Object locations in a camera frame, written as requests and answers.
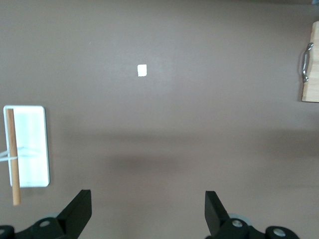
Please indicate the small square tape piece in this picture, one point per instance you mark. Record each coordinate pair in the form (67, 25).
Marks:
(142, 70)

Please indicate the white rubber band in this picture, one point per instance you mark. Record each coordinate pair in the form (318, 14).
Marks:
(5, 157)

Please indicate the white rectangular tray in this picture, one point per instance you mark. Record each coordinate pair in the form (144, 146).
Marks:
(32, 139)

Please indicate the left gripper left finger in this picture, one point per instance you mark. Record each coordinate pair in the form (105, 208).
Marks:
(72, 219)

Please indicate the brown wooden stick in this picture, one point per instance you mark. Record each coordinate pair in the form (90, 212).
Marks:
(12, 129)

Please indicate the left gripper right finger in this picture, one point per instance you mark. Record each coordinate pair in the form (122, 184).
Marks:
(219, 224)

